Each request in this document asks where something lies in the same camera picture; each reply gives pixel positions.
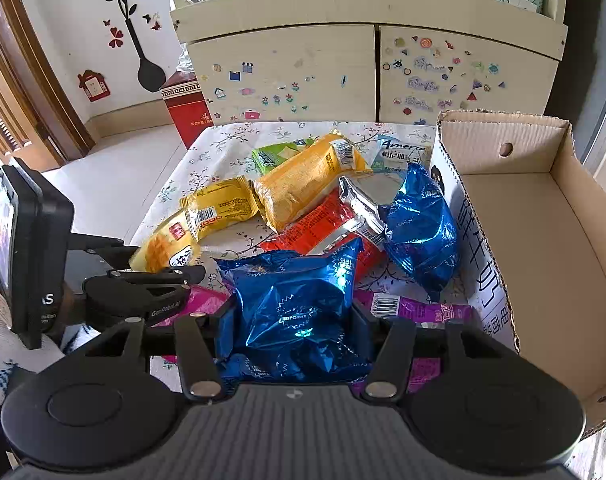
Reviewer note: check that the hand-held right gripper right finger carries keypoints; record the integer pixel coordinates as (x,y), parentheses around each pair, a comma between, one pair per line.
(365,330)

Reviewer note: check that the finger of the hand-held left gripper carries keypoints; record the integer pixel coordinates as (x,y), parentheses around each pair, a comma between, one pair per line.
(105,252)
(148,295)

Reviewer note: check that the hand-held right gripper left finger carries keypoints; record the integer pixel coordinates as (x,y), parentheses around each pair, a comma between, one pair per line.
(225,332)

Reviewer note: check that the magenta snack packet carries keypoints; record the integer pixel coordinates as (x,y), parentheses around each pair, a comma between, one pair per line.
(203,300)

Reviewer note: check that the yellow red label snack packet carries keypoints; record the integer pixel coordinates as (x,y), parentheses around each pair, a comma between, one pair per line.
(158,247)

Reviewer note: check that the blue foil snack packet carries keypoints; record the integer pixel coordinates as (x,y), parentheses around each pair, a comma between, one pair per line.
(423,225)
(288,305)

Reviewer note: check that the small yellow snack packet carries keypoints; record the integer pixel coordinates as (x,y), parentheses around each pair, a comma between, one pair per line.
(223,207)

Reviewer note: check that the silver foil snack packet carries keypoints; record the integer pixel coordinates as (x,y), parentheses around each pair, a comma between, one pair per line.
(363,200)

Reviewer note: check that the large yellow snack packet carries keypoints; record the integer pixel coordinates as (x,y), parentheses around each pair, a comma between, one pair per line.
(298,180)

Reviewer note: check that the light blue white snack packet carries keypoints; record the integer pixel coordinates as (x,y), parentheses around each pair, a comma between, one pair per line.
(400,155)

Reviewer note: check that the white printed cardboard box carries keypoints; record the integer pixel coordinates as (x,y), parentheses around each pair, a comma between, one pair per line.
(523,240)

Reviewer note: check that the green snack packet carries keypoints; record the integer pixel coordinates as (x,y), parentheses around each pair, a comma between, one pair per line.
(275,155)

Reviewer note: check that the person's left hand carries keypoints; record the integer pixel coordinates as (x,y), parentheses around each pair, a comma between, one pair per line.
(3,360)

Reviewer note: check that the red patterned box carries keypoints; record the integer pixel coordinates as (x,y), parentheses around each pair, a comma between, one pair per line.
(188,110)

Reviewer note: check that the brown wooden door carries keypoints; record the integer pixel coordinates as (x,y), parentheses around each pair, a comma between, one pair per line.
(23,85)

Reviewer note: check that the red house socket sticker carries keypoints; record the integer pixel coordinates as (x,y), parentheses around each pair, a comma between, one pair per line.
(94,86)

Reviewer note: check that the clear plastic bag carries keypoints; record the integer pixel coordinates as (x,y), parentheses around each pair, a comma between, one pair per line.
(185,62)

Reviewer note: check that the beige stickered cabinet door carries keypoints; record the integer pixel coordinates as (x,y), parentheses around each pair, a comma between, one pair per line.
(433,45)
(283,70)

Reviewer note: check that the beige wooden cabinet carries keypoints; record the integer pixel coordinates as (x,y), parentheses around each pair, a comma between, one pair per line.
(283,15)

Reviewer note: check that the white refrigerator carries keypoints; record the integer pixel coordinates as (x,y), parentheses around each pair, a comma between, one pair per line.
(593,70)

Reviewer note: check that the red flower wall decal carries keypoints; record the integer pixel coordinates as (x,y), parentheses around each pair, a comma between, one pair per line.
(115,37)

